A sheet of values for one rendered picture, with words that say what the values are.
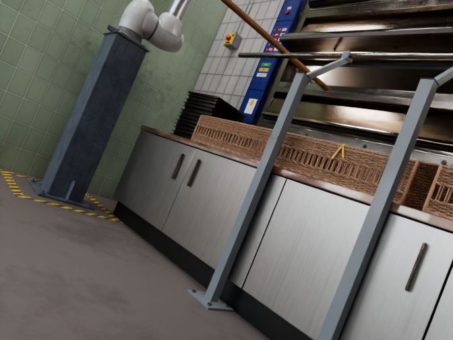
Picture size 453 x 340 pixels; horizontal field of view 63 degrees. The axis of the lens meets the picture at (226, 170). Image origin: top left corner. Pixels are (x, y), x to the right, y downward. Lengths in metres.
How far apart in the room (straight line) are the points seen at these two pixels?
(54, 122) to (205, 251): 1.49
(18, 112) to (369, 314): 2.22
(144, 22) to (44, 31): 0.64
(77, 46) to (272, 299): 2.02
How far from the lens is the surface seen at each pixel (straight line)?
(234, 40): 2.91
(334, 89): 2.18
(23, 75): 2.62
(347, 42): 2.16
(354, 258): 1.15
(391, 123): 1.94
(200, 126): 1.97
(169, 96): 3.00
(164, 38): 2.44
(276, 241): 1.37
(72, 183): 2.27
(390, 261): 1.18
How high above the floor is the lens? 0.44
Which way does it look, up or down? 2 degrees up
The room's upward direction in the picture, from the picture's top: 23 degrees clockwise
